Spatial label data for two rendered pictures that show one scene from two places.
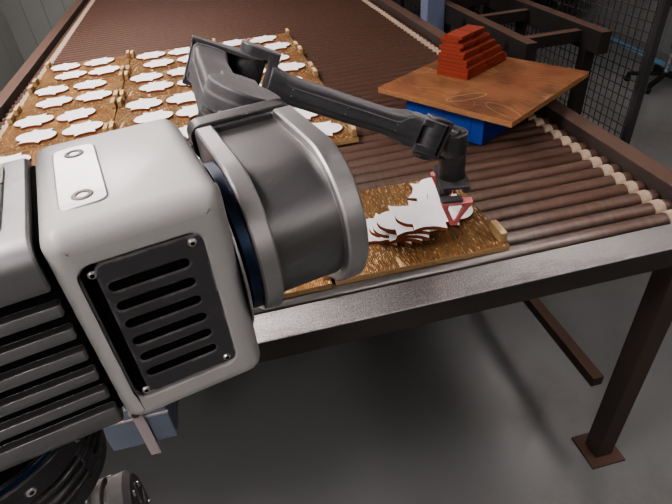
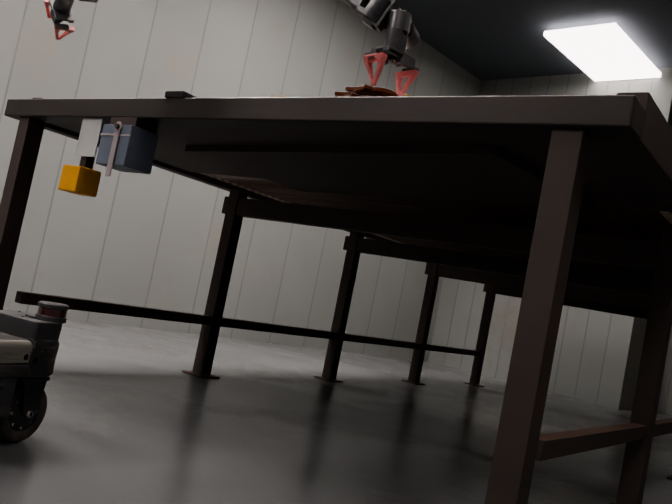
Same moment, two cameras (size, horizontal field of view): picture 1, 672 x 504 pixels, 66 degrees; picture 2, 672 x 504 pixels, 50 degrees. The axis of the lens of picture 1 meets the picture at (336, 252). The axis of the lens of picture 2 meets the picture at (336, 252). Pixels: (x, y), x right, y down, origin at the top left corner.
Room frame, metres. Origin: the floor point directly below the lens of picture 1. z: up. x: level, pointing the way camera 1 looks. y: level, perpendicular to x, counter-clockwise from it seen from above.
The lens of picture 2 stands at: (-0.27, -1.52, 0.46)
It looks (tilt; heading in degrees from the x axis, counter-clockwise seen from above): 4 degrees up; 46
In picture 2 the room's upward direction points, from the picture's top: 11 degrees clockwise
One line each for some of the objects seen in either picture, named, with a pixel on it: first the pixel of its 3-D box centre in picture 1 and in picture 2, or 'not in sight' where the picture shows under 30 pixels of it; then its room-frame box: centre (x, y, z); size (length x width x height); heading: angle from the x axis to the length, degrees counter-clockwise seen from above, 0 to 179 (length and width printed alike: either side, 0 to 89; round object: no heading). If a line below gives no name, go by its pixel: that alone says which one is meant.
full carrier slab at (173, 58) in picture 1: (171, 57); not in sight; (2.66, 0.73, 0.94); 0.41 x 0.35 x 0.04; 101
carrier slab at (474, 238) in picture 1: (400, 223); not in sight; (1.06, -0.17, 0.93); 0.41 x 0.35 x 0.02; 100
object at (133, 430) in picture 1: (139, 411); (125, 150); (0.68, 0.45, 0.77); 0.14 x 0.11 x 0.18; 100
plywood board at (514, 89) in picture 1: (482, 82); not in sight; (1.69, -0.55, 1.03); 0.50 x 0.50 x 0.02; 42
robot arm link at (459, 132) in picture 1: (451, 141); (399, 24); (0.99, -0.27, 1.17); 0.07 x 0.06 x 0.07; 24
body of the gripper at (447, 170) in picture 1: (451, 168); (394, 46); (0.98, -0.27, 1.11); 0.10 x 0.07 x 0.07; 178
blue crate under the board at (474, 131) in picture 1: (468, 105); not in sight; (1.65, -0.49, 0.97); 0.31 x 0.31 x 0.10; 42
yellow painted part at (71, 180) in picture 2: not in sight; (85, 156); (0.65, 0.62, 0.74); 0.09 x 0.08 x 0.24; 100
